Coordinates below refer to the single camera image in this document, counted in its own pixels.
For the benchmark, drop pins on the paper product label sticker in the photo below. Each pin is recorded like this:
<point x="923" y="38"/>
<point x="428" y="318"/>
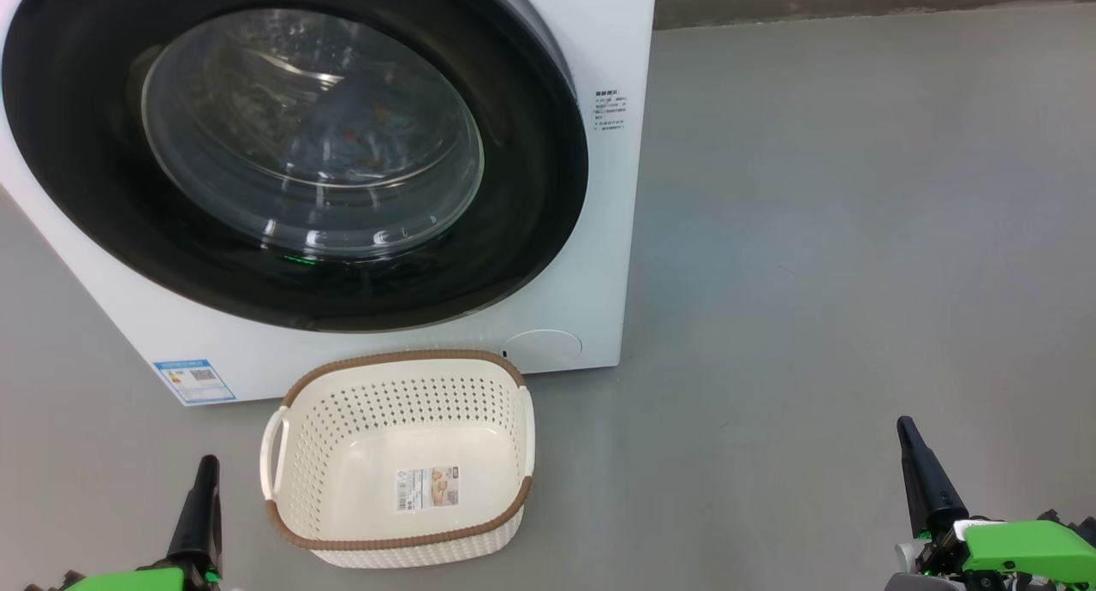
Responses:
<point x="428" y="488"/>

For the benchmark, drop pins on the round white filter cover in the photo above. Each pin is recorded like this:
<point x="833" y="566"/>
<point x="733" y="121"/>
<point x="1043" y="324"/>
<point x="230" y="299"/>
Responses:
<point x="544" y="349"/>

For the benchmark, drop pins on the blue garment with orange prints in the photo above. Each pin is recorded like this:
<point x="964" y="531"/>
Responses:
<point x="360" y="128"/>

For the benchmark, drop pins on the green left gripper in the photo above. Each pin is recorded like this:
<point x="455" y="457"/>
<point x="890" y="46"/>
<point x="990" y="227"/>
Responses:
<point x="128" y="582"/>

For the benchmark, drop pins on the cream perforated basket brown rim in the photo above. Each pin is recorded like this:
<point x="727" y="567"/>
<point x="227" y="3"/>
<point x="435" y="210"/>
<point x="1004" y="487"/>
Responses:
<point x="385" y="402"/>

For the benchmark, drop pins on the black round glass washer door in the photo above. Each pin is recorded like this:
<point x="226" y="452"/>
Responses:
<point x="531" y="188"/>

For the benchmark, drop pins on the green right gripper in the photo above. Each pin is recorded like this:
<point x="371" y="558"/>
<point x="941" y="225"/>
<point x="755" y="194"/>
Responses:
<point x="1027" y="548"/>

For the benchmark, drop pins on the blue energy label sticker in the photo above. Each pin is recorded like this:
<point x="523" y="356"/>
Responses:
<point x="195" y="381"/>

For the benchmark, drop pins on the white front-load washing machine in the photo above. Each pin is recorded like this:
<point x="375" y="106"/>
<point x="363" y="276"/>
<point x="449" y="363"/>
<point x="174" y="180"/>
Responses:
<point x="599" y="231"/>

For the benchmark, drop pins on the stainless steel washing machine drum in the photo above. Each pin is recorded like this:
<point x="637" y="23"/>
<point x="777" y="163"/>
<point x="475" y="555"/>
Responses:
<point x="240" y="68"/>

